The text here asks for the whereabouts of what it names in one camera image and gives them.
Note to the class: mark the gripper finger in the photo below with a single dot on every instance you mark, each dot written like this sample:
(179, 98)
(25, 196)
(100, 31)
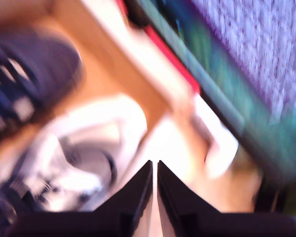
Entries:
(177, 197)
(133, 197)

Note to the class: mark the red Nike shoebox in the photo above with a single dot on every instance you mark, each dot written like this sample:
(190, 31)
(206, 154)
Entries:
(108, 61)

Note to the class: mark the wide black computer monitor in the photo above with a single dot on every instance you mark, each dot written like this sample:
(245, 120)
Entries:
(261, 49)

